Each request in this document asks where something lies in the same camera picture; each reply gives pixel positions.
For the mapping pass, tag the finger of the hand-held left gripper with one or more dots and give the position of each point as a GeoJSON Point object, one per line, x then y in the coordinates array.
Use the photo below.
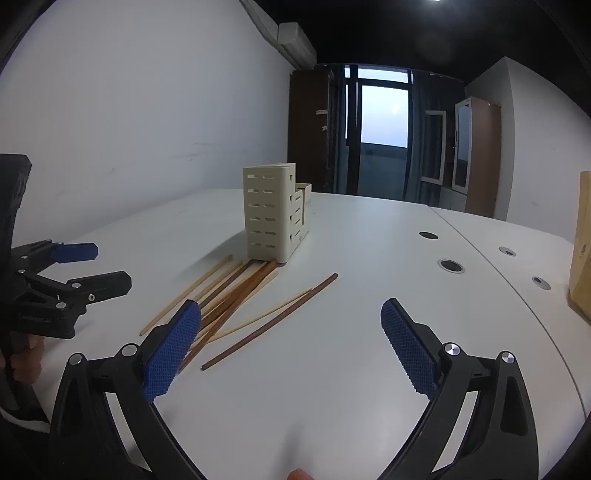
{"type": "Point", "coordinates": [106, 284]}
{"type": "Point", "coordinates": [74, 252]}

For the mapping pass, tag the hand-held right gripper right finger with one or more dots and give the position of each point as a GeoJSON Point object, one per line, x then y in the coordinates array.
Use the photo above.
{"type": "Point", "coordinates": [408, 350]}

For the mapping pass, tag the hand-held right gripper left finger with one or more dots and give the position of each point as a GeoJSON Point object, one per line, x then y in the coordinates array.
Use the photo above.
{"type": "Point", "coordinates": [173, 350]}

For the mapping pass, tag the bunch of wooden chopsticks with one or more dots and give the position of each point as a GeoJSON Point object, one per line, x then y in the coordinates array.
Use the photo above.
{"type": "Point", "coordinates": [233, 300]}

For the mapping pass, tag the cream plastic utensil holder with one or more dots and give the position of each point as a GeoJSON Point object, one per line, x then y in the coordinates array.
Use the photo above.
{"type": "Point", "coordinates": [268, 212]}

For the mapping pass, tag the person's left hand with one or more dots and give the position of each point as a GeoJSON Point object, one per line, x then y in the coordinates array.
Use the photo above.
{"type": "Point", "coordinates": [27, 364]}

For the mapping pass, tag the person's right hand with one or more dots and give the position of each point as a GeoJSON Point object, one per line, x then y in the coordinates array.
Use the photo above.
{"type": "Point", "coordinates": [300, 475]}

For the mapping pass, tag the brown paper bag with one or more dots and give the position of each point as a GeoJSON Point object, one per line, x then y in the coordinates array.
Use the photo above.
{"type": "Point", "coordinates": [581, 249]}

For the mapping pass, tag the white framed open window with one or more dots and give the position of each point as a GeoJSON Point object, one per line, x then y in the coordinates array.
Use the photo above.
{"type": "Point", "coordinates": [434, 147]}

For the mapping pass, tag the brown glass door cabinet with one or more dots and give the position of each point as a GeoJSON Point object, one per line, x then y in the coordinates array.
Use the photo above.
{"type": "Point", "coordinates": [480, 157]}

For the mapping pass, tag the glass balcony door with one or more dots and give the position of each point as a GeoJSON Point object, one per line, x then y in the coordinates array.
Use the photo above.
{"type": "Point", "coordinates": [383, 138]}

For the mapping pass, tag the blue-grey curtain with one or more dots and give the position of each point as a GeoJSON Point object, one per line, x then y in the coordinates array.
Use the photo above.
{"type": "Point", "coordinates": [434, 92]}
{"type": "Point", "coordinates": [334, 129]}

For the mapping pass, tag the dark brown wooden wardrobe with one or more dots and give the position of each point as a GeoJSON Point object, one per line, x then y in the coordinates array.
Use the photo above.
{"type": "Point", "coordinates": [307, 134]}

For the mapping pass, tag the white wall pipe duct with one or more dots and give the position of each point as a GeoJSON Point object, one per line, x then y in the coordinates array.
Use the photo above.
{"type": "Point", "coordinates": [261, 18]}

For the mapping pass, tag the white wall air conditioner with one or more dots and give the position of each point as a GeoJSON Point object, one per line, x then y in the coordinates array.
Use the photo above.
{"type": "Point", "coordinates": [298, 44]}

